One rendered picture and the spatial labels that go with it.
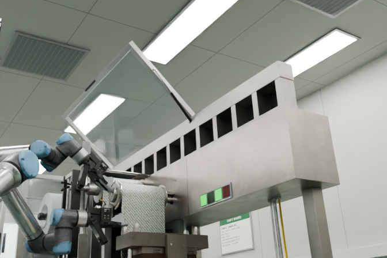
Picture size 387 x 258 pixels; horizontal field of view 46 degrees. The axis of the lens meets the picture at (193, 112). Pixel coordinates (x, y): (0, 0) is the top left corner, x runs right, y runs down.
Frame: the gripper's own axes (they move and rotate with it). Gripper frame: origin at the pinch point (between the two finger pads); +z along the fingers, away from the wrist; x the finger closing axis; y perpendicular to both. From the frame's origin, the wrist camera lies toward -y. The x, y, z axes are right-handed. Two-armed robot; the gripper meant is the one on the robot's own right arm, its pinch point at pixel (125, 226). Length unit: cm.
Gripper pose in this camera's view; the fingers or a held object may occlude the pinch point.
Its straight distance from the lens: 226.3
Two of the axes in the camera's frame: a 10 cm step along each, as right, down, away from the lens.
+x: -5.4, 3.6, 7.6
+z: 8.4, 1.8, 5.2
